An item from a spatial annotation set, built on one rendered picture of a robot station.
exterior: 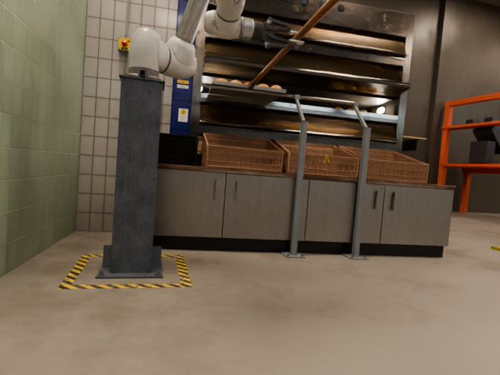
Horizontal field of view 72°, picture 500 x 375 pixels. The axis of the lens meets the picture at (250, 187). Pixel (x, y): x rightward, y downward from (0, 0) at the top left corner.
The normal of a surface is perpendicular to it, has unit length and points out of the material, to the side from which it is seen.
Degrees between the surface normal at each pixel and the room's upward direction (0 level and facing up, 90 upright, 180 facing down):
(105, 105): 90
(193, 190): 90
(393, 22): 90
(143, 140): 90
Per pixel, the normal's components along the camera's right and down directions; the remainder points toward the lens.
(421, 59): 0.26, 0.07
